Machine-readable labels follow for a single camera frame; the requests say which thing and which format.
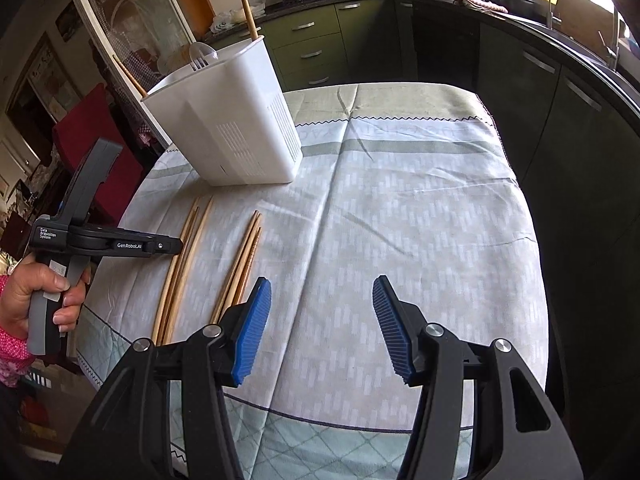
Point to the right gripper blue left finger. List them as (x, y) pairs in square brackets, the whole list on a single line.
[(250, 321)]

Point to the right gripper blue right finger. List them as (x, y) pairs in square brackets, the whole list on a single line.
[(388, 310)]

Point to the wooden chopstick seven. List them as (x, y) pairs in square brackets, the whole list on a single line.
[(247, 268)]

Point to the wooden chopstick five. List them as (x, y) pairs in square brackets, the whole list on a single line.
[(233, 277)]

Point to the wooden chopstick three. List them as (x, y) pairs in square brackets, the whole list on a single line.
[(183, 269)]

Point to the wooden chopstick one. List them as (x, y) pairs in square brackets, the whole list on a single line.
[(130, 76)]

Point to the clear plastic spoon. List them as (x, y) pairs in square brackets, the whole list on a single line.
[(201, 55)]

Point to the wooden chopstick four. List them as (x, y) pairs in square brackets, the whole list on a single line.
[(249, 18)]

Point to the wooden chopstick six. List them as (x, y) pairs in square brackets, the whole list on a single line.
[(238, 276)]

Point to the wooden chopstick two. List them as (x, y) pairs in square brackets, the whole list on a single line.
[(159, 320)]

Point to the chrome kitchen faucet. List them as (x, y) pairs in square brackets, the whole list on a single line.
[(612, 46)]

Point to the red chair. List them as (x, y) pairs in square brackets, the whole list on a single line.
[(87, 139)]

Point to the patterned tablecloth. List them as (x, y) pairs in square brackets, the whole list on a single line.
[(404, 180)]

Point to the white plastic utensil holder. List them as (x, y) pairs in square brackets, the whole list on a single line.
[(229, 119)]

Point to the glass sliding door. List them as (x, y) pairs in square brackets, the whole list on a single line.
[(149, 36)]

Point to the green lower cabinets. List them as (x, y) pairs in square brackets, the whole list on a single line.
[(337, 43)]

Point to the red dish cloth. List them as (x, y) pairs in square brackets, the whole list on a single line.
[(486, 6)]

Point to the wooden cutting board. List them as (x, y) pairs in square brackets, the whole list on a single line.
[(579, 16)]

